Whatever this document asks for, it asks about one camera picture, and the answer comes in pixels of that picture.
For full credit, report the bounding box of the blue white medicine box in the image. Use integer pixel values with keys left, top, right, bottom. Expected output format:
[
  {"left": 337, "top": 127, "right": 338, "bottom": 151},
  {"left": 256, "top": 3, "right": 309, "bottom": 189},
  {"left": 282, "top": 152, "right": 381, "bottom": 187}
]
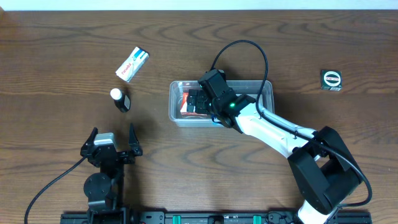
[{"left": 211, "top": 93, "right": 265, "bottom": 127}]

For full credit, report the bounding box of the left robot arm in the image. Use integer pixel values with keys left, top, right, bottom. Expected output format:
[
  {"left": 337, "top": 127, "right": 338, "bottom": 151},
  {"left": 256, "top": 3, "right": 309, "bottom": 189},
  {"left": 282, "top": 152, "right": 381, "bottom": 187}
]
[{"left": 80, "top": 124, "right": 142, "bottom": 212}]

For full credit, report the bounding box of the clear plastic container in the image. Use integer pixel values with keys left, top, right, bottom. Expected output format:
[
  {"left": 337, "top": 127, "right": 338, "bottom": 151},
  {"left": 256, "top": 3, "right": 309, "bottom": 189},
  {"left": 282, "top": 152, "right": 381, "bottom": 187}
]
[{"left": 169, "top": 80, "right": 274, "bottom": 128}]

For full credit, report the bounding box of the red medicine box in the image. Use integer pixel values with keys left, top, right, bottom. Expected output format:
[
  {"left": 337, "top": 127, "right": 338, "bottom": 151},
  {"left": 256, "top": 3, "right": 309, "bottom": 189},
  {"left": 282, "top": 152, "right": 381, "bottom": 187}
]
[{"left": 180, "top": 92, "right": 207, "bottom": 116}]

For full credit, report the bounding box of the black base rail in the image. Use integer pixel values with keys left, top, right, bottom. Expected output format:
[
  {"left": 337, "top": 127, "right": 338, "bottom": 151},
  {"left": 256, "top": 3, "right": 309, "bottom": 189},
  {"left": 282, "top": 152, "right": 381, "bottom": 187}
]
[{"left": 60, "top": 207, "right": 373, "bottom": 224}]

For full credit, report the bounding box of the dark bottle white cap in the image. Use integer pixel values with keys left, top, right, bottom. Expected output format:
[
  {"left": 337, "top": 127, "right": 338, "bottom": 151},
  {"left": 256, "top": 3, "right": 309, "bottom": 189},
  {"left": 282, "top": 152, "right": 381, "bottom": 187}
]
[{"left": 109, "top": 88, "right": 131, "bottom": 113}]

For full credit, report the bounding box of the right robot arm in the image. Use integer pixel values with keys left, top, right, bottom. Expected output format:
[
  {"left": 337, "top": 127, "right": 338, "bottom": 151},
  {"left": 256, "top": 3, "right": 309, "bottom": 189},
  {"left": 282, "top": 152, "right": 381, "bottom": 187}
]
[{"left": 186, "top": 69, "right": 364, "bottom": 223}]

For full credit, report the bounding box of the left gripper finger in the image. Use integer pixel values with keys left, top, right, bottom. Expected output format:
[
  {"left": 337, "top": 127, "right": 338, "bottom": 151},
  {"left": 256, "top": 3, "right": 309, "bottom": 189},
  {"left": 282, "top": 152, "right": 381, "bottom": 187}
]
[
  {"left": 128, "top": 123, "right": 141, "bottom": 151},
  {"left": 82, "top": 127, "right": 98, "bottom": 149}
]

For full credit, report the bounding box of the green box round logo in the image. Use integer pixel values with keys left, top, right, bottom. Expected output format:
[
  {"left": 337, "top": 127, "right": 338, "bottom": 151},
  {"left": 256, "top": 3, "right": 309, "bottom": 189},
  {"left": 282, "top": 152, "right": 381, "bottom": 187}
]
[{"left": 320, "top": 70, "right": 343, "bottom": 91}]

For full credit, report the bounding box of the white Panadol box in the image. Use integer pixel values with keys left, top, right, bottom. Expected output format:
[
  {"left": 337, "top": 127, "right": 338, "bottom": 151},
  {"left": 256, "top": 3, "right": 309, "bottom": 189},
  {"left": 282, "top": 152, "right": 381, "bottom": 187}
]
[{"left": 116, "top": 47, "right": 149, "bottom": 82}]

